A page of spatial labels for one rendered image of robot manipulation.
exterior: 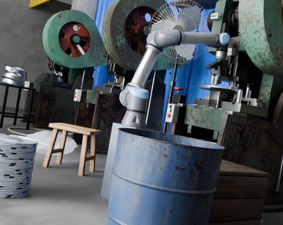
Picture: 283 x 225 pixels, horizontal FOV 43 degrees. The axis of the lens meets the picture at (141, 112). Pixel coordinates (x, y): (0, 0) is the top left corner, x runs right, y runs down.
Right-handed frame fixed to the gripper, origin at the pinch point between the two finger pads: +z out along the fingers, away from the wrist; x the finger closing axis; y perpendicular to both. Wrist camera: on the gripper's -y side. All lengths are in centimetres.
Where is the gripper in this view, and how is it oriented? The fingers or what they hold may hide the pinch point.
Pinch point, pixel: (213, 85)
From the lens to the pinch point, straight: 255.2
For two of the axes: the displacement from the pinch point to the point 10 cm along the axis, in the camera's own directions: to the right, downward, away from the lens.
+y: 8.1, 1.3, 5.7
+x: -5.5, -1.2, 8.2
